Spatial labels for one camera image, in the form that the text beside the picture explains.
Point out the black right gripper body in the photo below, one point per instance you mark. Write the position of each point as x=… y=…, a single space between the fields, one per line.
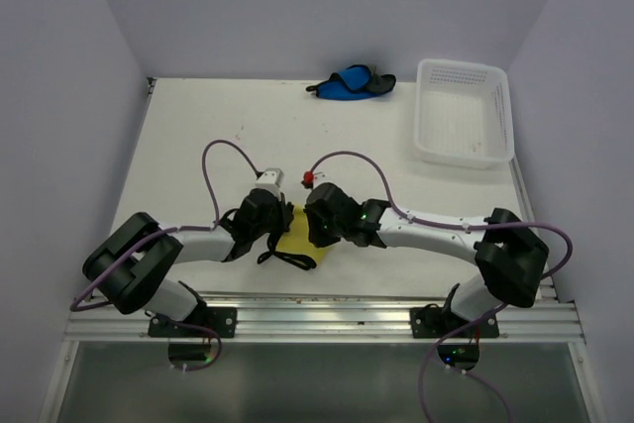
x=325 y=233

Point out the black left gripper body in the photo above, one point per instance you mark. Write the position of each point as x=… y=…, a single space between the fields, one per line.
x=275 y=222

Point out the yellow towel black trim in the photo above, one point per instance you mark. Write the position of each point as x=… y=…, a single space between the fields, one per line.
x=290 y=243

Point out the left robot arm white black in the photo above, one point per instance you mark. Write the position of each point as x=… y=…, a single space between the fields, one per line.
x=130 y=268

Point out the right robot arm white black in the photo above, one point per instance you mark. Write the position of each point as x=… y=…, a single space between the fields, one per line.
x=510 y=259

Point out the blue towel dark trim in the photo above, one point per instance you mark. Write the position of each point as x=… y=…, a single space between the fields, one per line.
x=356 y=82

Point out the white plastic basket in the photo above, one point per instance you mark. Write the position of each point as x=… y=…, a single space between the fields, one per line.
x=463 y=114

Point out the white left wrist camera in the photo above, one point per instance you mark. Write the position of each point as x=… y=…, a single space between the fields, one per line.
x=270 y=180

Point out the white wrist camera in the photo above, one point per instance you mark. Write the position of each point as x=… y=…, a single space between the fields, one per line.
x=312 y=179
x=270 y=180

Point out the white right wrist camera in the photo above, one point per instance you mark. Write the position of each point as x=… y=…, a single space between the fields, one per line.
x=312 y=179

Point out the aluminium mounting rail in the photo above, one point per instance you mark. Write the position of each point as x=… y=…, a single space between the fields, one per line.
x=325 y=319

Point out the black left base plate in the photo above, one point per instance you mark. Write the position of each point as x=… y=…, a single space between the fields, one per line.
x=222 y=320

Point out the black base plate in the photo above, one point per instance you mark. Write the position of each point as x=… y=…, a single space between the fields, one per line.
x=433 y=321
x=222 y=320

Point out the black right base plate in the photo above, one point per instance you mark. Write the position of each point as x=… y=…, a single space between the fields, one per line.
x=433 y=321

